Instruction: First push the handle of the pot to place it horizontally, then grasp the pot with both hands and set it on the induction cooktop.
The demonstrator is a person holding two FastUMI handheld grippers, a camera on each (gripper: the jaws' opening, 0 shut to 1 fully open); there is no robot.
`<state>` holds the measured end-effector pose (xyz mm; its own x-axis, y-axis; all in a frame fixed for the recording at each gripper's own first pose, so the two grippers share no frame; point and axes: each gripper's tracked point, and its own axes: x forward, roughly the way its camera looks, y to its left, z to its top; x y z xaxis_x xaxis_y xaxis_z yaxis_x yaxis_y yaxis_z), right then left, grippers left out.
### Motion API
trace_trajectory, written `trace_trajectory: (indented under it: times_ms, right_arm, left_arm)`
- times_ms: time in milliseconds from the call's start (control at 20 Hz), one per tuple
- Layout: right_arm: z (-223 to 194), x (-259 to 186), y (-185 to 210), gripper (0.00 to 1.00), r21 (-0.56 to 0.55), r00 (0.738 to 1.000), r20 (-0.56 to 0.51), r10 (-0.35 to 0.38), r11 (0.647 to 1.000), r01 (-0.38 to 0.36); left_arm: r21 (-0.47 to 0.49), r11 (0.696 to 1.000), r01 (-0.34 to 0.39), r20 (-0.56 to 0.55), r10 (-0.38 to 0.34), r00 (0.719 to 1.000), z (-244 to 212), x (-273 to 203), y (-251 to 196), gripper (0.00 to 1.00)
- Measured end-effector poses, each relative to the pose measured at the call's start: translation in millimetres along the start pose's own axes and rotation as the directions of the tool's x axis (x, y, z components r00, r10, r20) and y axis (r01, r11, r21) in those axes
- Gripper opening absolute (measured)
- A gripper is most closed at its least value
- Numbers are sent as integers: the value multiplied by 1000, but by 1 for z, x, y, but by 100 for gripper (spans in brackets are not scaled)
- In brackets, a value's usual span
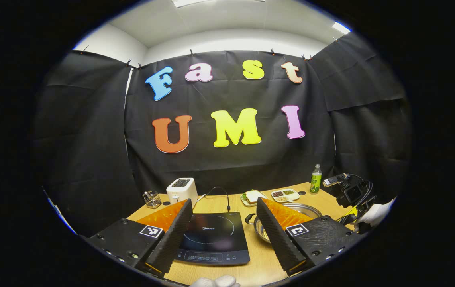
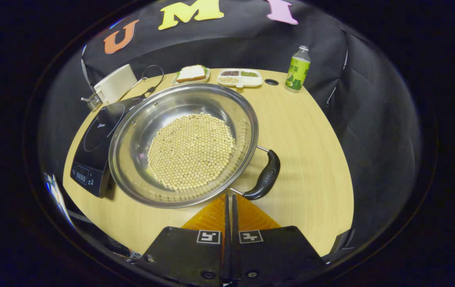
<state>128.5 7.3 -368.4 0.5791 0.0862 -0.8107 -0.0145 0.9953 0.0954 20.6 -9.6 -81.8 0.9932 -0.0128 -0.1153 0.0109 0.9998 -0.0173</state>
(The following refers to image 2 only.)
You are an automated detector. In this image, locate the black induction cooktop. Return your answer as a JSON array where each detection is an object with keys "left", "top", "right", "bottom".
[{"left": 70, "top": 94, "right": 148, "bottom": 199}]

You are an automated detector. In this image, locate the black power cable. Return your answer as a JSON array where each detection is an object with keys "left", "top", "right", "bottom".
[{"left": 141, "top": 65, "right": 165, "bottom": 95}]

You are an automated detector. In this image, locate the green label drink bottle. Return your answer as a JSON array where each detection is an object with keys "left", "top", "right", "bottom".
[{"left": 284, "top": 45, "right": 311, "bottom": 91}]

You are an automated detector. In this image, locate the stainless steel pot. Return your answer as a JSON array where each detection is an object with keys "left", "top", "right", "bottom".
[{"left": 108, "top": 83, "right": 281, "bottom": 209}]

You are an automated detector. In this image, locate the black backdrop cloth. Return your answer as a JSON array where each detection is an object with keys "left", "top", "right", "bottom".
[{"left": 38, "top": 0, "right": 423, "bottom": 256}]

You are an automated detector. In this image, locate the sandwich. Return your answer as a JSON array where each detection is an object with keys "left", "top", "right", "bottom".
[{"left": 176, "top": 65, "right": 207, "bottom": 83}]

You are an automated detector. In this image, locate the small sandwich plate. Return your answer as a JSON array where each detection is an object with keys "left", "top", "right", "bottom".
[{"left": 171, "top": 66, "right": 211, "bottom": 86}]

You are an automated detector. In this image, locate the white divided grain tray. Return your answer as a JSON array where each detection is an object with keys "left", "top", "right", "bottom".
[{"left": 217, "top": 68, "right": 263, "bottom": 88}]

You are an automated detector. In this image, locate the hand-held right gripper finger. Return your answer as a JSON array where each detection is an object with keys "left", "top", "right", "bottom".
[
  {"left": 142, "top": 194, "right": 230, "bottom": 287},
  {"left": 231, "top": 194, "right": 326, "bottom": 281}
]

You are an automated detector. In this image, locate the pile of soybeans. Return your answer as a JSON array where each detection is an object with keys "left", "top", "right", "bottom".
[{"left": 147, "top": 113, "right": 236, "bottom": 191}]

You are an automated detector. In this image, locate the white toaster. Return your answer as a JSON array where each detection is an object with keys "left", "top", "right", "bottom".
[{"left": 93, "top": 64, "right": 138, "bottom": 105}]

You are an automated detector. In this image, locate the metal wire utensil holder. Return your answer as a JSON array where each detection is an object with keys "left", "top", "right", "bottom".
[{"left": 81, "top": 93, "right": 103, "bottom": 111}]

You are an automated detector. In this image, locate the white toaster cord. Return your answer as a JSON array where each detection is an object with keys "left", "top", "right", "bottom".
[{"left": 127, "top": 78, "right": 144, "bottom": 94}]

